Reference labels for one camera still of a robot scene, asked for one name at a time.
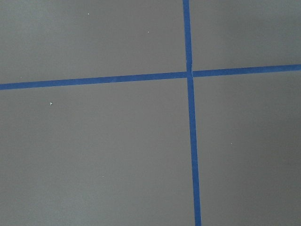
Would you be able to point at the horizontal blue tape line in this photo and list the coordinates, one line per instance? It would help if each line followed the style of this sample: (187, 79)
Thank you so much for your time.
(149, 77)

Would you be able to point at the vertical blue tape line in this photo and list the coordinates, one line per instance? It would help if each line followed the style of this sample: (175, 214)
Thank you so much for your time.
(192, 117)

